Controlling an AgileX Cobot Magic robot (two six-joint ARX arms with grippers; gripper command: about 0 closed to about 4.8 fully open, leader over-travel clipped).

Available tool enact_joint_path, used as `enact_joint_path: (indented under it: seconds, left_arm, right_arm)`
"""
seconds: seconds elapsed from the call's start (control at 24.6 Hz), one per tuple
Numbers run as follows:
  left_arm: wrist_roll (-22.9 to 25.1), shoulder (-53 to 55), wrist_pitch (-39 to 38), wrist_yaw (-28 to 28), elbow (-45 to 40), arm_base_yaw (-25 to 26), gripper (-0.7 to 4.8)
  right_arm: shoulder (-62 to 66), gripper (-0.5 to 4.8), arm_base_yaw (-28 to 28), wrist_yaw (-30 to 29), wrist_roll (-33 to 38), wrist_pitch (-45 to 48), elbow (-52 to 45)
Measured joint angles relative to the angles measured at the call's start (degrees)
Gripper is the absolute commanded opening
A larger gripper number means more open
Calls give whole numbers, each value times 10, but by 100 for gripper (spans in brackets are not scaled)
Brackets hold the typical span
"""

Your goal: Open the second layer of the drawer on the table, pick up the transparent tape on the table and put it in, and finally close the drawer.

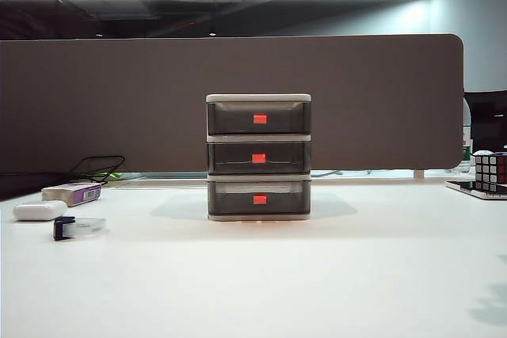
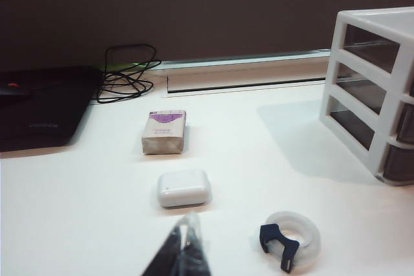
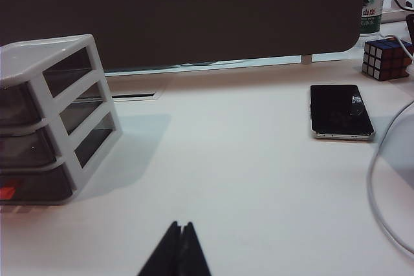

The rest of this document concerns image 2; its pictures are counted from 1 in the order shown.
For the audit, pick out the brown desk partition panel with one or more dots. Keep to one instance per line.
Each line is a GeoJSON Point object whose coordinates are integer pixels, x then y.
{"type": "Point", "coordinates": [207, 7]}

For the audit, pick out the three-drawer translucent grey organizer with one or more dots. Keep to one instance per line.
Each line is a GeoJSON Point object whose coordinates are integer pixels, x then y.
{"type": "Point", "coordinates": [333, 88]}

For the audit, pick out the white earbuds case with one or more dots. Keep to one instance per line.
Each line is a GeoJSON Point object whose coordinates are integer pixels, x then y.
{"type": "Point", "coordinates": [184, 188]}

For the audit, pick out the transparent tape roll blue cutter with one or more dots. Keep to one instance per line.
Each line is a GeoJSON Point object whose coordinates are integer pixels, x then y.
{"type": "Point", "coordinates": [307, 234]}

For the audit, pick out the grey translucent drawer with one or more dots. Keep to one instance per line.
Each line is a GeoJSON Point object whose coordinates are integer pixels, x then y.
{"type": "Point", "coordinates": [398, 163]}
{"type": "Point", "coordinates": [362, 91]}
{"type": "Point", "coordinates": [372, 46]}

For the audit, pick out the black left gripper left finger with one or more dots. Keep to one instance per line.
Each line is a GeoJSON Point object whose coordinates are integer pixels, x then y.
{"type": "Point", "coordinates": [168, 256]}

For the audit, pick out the purple white tissue pack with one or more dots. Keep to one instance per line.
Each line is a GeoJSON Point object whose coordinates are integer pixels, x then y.
{"type": "Point", "coordinates": [163, 137]}

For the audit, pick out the black laptop bag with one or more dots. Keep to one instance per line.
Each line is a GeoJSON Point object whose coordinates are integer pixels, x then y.
{"type": "Point", "coordinates": [42, 108]}

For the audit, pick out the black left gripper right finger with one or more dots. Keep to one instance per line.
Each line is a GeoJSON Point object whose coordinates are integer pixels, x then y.
{"type": "Point", "coordinates": [194, 256]}

